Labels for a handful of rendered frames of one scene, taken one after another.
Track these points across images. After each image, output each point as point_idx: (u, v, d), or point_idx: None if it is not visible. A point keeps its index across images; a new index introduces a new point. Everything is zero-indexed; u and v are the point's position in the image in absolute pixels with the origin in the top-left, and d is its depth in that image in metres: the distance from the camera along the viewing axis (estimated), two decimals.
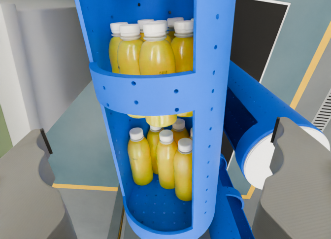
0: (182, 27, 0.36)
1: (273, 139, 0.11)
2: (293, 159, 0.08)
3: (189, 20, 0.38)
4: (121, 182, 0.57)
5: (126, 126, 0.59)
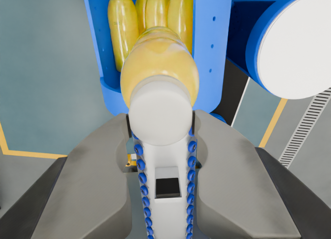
0: None
1: (193, 131, 0.12)
2: (215, 147, 0.09)
3: None
4: (97, 49, 0.43)
5: None
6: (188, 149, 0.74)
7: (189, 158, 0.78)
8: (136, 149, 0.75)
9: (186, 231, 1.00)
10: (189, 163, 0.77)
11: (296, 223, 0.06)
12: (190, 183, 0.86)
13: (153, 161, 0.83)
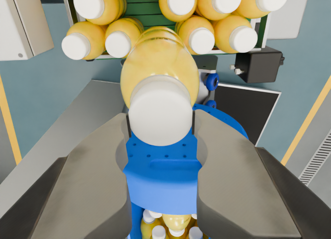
0: None
1: (193, 131, 0.12)
2: (215, 147, 0.09)
3: (199, 230, 0.57)
4: None
5: None
6: None
7: None
8: None
9: None
10: None
11: (296, 223, 0.06)
12: None
13: None
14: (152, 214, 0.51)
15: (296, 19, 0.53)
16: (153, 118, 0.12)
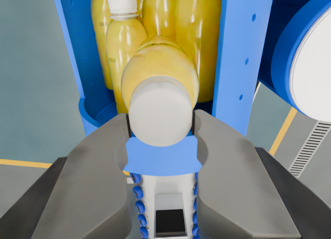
0: None
1: (193, 131, 0.12)
2: (215, 147, 0.09)
3: None
4: (74, 60, 0.30)
5: None
6: (196, 177, 0.61)
7: (196, 186, 0.65)
8: (132, 176, 0.62)
9: None
10: (196, 192, 0.64)
11: (296, 223, 0.06)
12: None
13: (153, 187, 0.70)
14: None
15: None
16: (153, 117, 0.12)
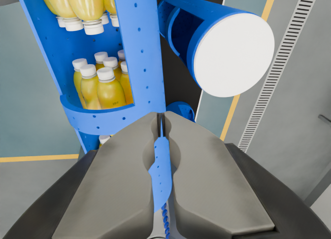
0: (126, 68, 0.51)
1: (164, 133, 0.12)
2: (187, 147, 0.09)
3: None
4: None
5: None
6: None
7: None
8: None
9: (161, 209, 1.17)
10: None
11: (269, 214, 0.06)
12: None
13: None
14: (67, 25, 0.44)
15: None
16: None
